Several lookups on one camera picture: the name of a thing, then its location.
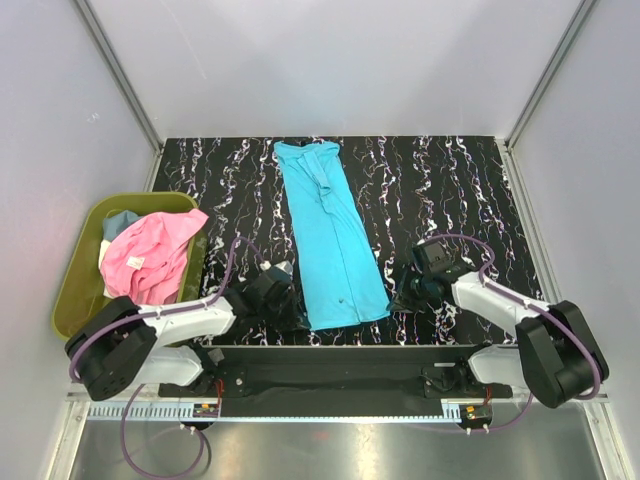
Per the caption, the grey blue t shirt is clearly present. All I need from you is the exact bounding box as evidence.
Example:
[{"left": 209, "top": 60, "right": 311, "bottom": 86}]
[{"left": 102, "top": 210, "right": 141, "bottom": 242}]

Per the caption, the olive green plastic bin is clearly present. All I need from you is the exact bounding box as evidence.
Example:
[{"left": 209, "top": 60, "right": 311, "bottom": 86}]
[{"left": 52, "top": 192, "right": 209, "bottom": 340}]

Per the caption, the right aluminium corner post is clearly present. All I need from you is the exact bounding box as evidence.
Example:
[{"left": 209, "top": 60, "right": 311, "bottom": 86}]
[{"left": 503, "top": 0, "right": 601, "bottom": 151}]

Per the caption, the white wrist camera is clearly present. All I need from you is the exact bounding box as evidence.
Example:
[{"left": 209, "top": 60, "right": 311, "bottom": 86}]
[
  {"left": 260, "top": 260, "right": 294, "bottom": 284},
  {"left": 411, "top": 240, "right": 454, "bottom": 275}
]

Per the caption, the left aluminium corner post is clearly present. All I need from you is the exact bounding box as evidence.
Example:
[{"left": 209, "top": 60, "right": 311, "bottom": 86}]
[{"left": 70, "top": 0, "right": 164, "bottom": 155}]

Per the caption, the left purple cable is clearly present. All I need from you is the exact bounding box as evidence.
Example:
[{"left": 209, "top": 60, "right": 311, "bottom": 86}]
[{"left": 67, "top": 237, "right": 271, "bottom": 474}]

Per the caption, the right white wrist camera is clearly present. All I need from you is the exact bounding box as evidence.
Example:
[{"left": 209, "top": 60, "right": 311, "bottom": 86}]
[{"left": 411, "top": 240, "right": 454, "bottom": 275}]

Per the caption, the cyan t shirt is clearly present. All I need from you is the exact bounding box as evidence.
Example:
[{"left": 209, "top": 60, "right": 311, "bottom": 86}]
[{"left": 274, "top": 141, "right": 389, "bottom": 330}]

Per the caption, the left small circuit board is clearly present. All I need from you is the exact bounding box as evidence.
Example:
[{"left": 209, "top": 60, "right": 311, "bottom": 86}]
[{"left": 193, "top": 403, "right": 220, "bottom": 418}]

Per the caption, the right small circuit board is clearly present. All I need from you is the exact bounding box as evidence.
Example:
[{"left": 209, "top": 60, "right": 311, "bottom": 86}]
[{"left": 464, "top": 404, "right": 493, "bottom": 421}]

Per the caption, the pink t shirt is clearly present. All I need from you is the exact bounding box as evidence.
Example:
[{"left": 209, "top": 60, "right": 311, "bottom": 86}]
[{"left": 99, "top": 208, "right": 208, "bottom": 305}]

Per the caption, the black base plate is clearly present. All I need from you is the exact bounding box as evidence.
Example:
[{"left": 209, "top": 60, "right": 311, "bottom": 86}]
[{"left": 97, "top": 344, "right": 576, "bottom": 419}]

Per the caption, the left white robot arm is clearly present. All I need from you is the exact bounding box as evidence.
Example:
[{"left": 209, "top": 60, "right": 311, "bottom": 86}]
[{"left": 65, "top": 268, "right": 310, "bottom": 401}]

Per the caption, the white t shirt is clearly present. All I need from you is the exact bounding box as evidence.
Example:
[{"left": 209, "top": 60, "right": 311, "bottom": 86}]
[{"left": 98, "top": 239, "right": 111, "bottom": 270}]

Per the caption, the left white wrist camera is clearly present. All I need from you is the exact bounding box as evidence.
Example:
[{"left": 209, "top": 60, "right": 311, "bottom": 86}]
[{"left": 260, "top": 260, "right": 294, "bottom": 284}]

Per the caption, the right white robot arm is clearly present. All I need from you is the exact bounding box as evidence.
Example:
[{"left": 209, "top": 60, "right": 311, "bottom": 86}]
[{"left": 389, "top": 264, "right": 608, "bottom": 408}]

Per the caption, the aluminium corner post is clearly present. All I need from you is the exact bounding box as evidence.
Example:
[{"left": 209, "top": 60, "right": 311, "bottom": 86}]
[
  {"left": 503, "top": 0, "right": 601, "bottom": 151},
  {"left": 70, "top": 0, "right": 164, "bottom": 155}
]

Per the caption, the small circuit board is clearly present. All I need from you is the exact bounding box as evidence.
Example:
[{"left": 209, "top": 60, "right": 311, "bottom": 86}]
[
  {"left": 464, "top": 404, "right": 493, "bottom": 421},
  {"left": 193, "top": 403, "right": 220, "bottom": 418}
]

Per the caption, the white slotted cable duct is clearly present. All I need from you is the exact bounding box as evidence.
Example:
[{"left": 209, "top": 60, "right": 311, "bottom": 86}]
[{"left": 87, "top": 401, "right": 217, "bottom": 422}]

